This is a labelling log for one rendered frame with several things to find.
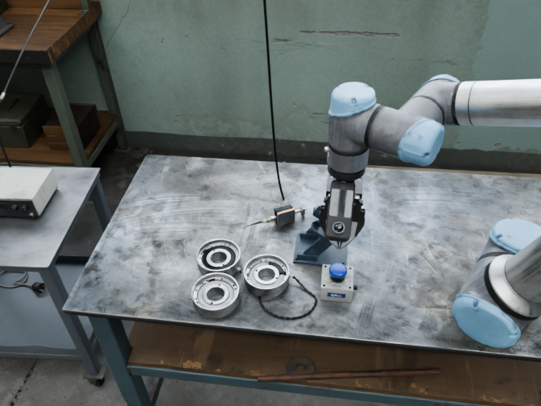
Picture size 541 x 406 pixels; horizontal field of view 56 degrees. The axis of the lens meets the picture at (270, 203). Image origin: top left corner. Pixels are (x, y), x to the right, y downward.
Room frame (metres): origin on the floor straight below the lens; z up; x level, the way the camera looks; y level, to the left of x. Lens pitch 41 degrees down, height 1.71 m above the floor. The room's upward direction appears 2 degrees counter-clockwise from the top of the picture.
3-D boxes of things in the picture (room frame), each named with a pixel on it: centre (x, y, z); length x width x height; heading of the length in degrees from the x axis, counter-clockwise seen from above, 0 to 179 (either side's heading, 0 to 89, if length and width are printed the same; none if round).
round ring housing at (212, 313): (0.71, 0.13, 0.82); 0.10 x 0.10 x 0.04
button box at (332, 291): (0.73, -0.15, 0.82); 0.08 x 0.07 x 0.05; 81
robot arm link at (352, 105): (0.76, -0.15, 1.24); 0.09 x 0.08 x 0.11; 53
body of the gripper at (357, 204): (0.76, -0.15, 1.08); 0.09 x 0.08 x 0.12; 170
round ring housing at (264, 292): (0.76, 0.01, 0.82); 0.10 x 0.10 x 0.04
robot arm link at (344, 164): (0.76, -0.14, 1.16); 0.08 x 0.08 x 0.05
